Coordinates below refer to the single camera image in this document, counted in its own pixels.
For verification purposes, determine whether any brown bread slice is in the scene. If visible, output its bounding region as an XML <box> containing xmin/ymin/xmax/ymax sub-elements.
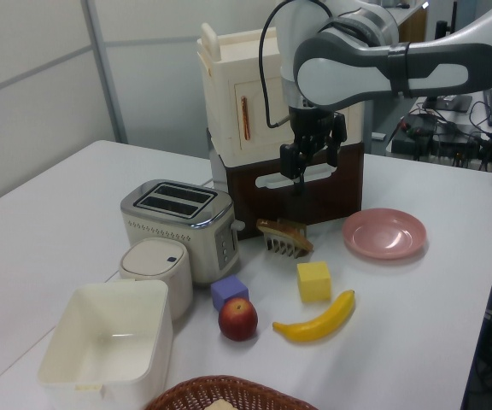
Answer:
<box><xmin>256</xmin><ymin>218</ymin><xmax>315</xmax><ymax>253</ymax></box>

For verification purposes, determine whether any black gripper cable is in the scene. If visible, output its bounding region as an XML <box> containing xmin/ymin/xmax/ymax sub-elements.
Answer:
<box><xmin>259</xmin><ymin>0</ymin><xmax>337</xmax><ymax>129</ymax></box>

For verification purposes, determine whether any cream toy cabinet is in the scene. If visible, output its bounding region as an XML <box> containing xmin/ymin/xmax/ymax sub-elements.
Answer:
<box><xmin>195</xmin><ymin>23</ymin><xmax>365</xmax><ymax>189</ymax></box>

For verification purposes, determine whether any pink plate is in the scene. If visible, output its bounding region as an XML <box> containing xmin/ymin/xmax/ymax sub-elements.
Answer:
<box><xmin>342</xmin><ymin>208</ymin><xmax>428</xmax><ymax>261</ymax></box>

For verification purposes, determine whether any chrome and cream toaster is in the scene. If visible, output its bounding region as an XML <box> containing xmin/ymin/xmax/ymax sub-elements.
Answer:
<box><xmin>120</xmin><ymin>179</ymin><xmax>246</xmax><ymax>286</ymax></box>

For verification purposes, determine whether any light wooden desk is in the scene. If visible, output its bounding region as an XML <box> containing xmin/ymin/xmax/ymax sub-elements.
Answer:
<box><xmin>398</xmin><ymin>7</ymin><xmax>429</xmax><ymax>44</ymax></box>

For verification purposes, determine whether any white open plastic box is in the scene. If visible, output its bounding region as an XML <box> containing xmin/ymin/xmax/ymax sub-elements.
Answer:
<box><xmin>37</xmin><ymin>279</ymin><xmax>174</xmax><ymax>407</ymax></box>

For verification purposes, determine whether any purple cube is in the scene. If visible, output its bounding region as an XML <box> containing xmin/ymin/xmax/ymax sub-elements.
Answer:
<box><xmin>210</xmin><ymin>275</ymin><xmax>250</xmax><ymax>312</ymax></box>

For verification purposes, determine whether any red apple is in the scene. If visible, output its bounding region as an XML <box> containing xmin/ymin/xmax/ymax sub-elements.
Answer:
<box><xmin>217</xmin><ymin>297</ymin><xmax>259</xmax><ymax>343</ymax></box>

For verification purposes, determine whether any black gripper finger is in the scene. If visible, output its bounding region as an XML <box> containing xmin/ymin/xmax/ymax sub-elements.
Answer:
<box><xmin>325</xmin><ymin>111</ymin><xmax>349</xmax><ymax>167</ymax></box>
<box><xmin>279</xmin><ymin>143</ymin><xmax>308</xmax><ymax>197</ymax></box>

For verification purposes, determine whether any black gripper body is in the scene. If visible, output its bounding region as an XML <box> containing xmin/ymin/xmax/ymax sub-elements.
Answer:
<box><xmin>287</xmin><ymin>105</ymin><xmax>337</xmax><ymax>149</ymax></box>

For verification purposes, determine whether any yellow cube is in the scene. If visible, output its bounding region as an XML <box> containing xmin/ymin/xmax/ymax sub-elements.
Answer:
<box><xmin>296</xmin><ymin>261</ymin><xmax>332</xmax><ymax>303</ymax></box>

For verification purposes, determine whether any black monitor stand base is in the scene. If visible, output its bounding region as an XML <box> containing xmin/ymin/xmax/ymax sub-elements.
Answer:
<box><xmin>423</xmin><ymin>93</ymin><xmax>473</xmax><ymax>114</ymax></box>

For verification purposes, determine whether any brown wicker basket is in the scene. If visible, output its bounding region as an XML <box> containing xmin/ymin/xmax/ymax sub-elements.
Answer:
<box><xmin>143</xmin><ymin>374</ymin><xmax>319</xmax><ymax>410</ymax></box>

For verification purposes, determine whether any yellow banana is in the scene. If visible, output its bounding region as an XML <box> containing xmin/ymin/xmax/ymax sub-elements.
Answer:
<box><xmin>272</xmin><ymin>289</ymin><xmax>356</xmax><ymax>343</ymax></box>

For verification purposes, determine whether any small white lidded bin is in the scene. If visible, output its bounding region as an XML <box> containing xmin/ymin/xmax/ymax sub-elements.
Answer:
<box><xmin>119</xmin><ymin>237</ymin><xmax>195</xmax><ymax>322</ymax></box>

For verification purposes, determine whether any black electronics box with cables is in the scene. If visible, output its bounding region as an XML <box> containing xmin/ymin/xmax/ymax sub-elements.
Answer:
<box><xmin>390</xmin><ymin>114</ymin><xmax>492</xmax><ymax>168</ymax></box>

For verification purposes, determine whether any brown drawer with white handle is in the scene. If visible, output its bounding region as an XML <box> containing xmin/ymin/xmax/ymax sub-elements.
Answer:
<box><xmin>224</xmin><ymin>140</ymin><xmax>366</xmax><ymax>227</ymax></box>

